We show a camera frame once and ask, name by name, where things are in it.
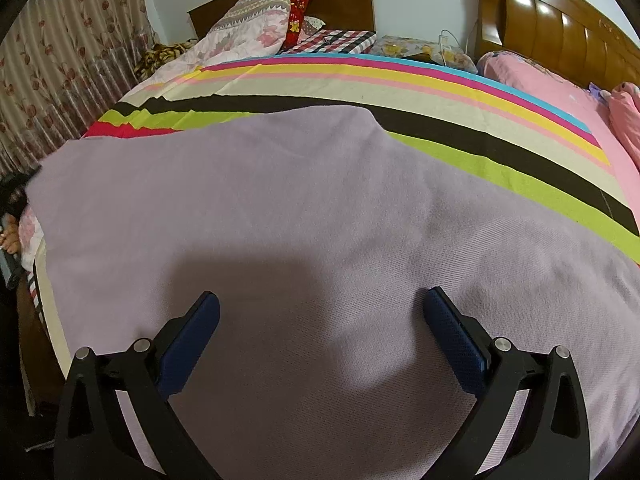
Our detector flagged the white charger cable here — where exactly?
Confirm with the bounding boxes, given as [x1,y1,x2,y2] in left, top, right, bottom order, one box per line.
[437,29,473,68]

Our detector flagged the pink grey patterned quilt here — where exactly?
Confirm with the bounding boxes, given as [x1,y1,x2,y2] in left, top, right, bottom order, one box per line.
[192,0,293,61]

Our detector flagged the pink bed sheet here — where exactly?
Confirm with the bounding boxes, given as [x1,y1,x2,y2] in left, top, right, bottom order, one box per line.
[475,51,640,171]

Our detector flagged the striped multicolour blanket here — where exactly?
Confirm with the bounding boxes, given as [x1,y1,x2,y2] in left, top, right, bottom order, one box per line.
[30,52,640,376]

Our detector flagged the dark brown wooden headboard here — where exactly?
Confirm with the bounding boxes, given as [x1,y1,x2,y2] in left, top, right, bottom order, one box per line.
[187,0,377,41]

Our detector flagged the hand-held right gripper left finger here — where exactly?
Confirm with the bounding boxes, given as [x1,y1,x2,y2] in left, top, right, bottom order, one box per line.
[52,290,222,480]

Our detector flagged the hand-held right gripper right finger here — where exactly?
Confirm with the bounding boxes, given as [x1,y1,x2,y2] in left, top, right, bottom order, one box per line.
[422,286,592,480]

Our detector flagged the glossy wooden headboard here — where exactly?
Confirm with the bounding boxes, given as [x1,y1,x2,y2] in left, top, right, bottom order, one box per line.
[472,0,640,93]

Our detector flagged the brown floral curtain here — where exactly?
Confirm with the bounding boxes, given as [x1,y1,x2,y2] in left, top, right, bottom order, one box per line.
[0,0,161,176]

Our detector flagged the red plaid cloth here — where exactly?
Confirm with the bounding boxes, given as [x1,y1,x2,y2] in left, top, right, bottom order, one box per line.
[280,29,377,56]

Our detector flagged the person's left hand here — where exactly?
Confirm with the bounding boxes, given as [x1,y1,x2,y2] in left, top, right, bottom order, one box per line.
[0,220,22,255]

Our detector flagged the brown yellow patterned blanket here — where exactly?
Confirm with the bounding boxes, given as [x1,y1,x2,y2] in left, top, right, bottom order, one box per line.
[136,40,198,81]

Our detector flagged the purple pants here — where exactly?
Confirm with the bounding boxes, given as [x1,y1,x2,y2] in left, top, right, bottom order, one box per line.
[25,105,640,480]

